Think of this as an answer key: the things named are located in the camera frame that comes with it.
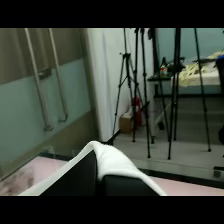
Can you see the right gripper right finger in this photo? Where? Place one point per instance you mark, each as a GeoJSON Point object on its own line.
{"type": "Point", "coordinates": [128, 186]}

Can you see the cardboard box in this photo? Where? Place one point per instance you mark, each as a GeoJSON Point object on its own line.
{"type": "Point", "coordinates": [126, 124]}

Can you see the white garment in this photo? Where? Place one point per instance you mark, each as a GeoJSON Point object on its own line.
{"type": "Point", "coordinates": [111, 161]}

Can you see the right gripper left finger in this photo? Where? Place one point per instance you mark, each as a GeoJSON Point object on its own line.
{"type": "Point", "coordinates": [76, 180]}

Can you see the black tripod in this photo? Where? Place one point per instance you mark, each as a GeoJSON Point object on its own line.
{"type": "Point", "coordinates": [175, 83]}
{"type": "Point", "coordinates": [144, 100]}
{"type": "Point", "coordinates": [126, 66]}

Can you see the red fire extinguisher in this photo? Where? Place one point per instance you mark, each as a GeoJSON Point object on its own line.
{"type": "Point", "coordinates": [137, 111]}

